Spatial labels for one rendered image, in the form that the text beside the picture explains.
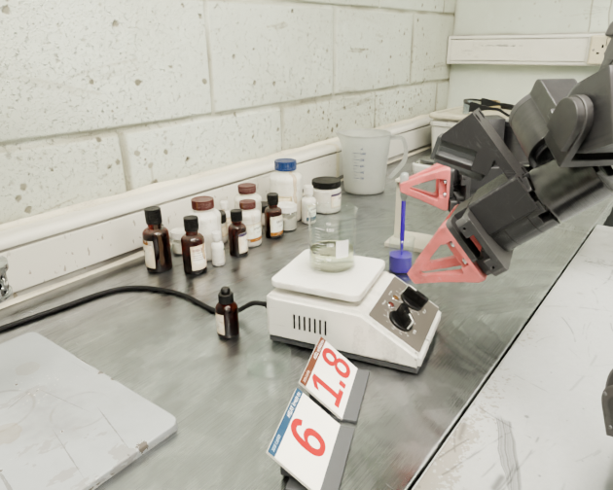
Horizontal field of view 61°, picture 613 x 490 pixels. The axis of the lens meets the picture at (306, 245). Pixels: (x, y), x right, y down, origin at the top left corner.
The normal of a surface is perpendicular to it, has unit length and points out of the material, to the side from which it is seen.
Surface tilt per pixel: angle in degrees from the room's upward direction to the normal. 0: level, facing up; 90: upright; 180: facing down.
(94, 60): 90
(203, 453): 0
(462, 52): 90
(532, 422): 0
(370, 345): 90
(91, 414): 0
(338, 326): 90
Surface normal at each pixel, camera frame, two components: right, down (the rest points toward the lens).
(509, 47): -0.60, 0.30
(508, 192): -0.42, 0.34
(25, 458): -0.01, -0.93
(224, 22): 0.80, 0.21
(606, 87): -0.99, 0.05
